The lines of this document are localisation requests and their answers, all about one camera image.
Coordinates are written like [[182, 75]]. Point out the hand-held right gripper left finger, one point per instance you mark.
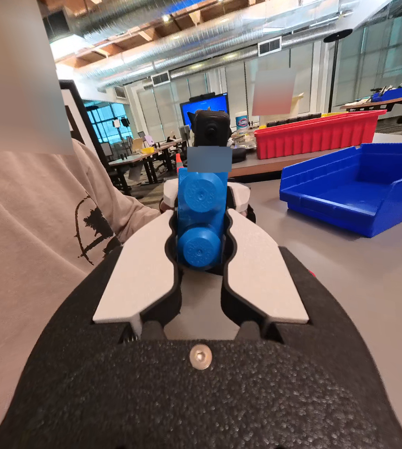
[[137, 280]]

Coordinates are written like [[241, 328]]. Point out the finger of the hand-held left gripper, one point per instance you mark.
[[170, 194], [239, 196]]

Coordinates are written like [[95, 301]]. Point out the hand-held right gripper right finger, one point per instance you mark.
[[264, 280]]

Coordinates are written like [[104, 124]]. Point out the blue two-stud toy block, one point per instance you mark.
[[201, 217]]

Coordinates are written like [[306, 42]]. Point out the blue plastic bin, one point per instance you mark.
[[327, 182], [392, 94]]

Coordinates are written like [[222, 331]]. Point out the person's left forearm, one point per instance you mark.
[[137, 214]]

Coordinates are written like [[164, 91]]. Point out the person's left hand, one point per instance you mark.
[[165, 206]]

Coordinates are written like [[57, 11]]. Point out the white and blue canister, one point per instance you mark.
[[241, 121]]

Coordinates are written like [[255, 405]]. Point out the orange traffic cone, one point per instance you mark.
[[179, 163]]

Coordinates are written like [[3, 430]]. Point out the clear plastic bag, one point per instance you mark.
[[245, 141]]

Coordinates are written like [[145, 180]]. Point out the black pad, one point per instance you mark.
[[238, 155]]

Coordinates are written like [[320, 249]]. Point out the yellow box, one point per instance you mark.
[[147, 150]]

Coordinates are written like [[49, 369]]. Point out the row of black cases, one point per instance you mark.
[[292, 120]]

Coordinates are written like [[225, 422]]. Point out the red ribbed plastic bin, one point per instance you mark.
[[320, 136]]

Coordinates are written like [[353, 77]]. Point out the black floor lamp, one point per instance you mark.
[[338, 35]]

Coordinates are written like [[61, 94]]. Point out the blue lit wall screen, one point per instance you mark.
[[204, 103]]

